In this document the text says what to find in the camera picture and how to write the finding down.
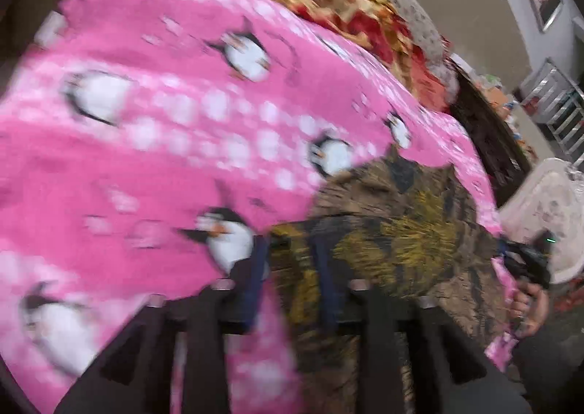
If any brown floral dress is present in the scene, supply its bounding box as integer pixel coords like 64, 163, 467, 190
269, 154, 521, 414

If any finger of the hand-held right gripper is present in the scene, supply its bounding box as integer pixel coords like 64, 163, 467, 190
495, 241, 517, 275

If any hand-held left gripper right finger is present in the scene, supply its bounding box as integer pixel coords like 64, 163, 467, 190
315, 236, 532, 414

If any person's right hand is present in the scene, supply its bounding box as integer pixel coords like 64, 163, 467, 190
510, 282, 550, 337

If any red and yellow floral quilt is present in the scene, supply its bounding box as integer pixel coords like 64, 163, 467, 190
221, 0, 450, 111

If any white upholstered chair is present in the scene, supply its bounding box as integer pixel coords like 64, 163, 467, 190
499, 158, 584, 285

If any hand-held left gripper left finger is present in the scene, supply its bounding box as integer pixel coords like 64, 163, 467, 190
55, 236, 274, 414

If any pink penguin blanket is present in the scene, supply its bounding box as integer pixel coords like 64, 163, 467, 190
0, 0, 516, 414

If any metal rack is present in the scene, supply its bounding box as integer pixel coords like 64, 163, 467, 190
520, 57, 584, 164

